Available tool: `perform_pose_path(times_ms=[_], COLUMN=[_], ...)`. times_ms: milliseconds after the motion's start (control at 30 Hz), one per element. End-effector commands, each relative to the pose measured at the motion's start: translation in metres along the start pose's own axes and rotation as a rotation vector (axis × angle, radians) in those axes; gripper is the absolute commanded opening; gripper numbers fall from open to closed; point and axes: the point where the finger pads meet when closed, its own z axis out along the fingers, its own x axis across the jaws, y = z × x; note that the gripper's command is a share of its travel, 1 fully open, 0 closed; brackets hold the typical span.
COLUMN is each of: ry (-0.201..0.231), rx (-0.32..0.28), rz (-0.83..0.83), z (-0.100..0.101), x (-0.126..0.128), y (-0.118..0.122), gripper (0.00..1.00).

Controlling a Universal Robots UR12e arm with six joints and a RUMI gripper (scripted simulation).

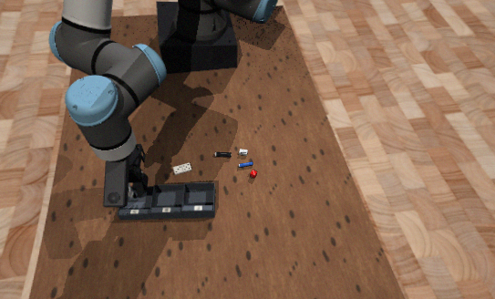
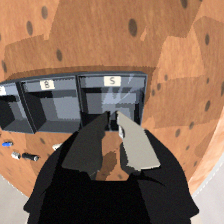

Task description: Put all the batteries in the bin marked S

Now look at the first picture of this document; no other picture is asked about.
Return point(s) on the white domino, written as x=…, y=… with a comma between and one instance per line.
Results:
x=182, y=168

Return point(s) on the black rack of three bins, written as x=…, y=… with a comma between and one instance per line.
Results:
x=166, y=202

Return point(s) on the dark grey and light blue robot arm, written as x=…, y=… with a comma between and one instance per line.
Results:
x=101, y=107

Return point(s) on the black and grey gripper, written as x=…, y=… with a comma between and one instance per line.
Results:
x=139, y=179

